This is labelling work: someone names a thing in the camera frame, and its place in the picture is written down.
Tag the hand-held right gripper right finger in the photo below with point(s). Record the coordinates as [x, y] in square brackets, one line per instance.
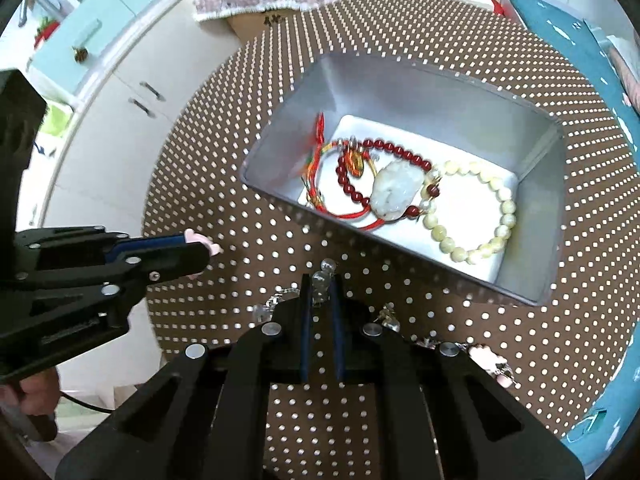
[337, 330]

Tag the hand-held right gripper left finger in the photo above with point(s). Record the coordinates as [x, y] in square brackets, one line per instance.
[306, 330]

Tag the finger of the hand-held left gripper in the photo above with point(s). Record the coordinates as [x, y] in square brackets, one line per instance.
[150, 245]
[170, 266]

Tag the pink flower ornament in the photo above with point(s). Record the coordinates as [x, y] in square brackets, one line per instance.
[200, 239]
[487, 357]

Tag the silver metal tin box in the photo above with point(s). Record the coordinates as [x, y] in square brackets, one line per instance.
[450, 120]

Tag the person's left hand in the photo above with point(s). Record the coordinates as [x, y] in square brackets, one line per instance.
[37, 395]

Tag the round brown polka-dot table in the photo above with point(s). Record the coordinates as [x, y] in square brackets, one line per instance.
[200, 185]

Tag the white low cabinet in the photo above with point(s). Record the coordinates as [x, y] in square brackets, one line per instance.
[115, 125]

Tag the green plastic bag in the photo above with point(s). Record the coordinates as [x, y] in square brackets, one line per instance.
[57, 120]

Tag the pinecone drawer knob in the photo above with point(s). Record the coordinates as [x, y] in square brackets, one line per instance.
[79, 54]

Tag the pale green drawer cabinet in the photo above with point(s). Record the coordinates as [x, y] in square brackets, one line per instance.
[75, 45]

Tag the red ornament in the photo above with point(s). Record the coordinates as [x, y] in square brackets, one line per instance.
[45, 30]

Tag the cardboard box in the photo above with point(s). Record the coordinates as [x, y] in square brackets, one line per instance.
[260, 22]

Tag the red stool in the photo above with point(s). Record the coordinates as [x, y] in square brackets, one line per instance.
[500, 6]

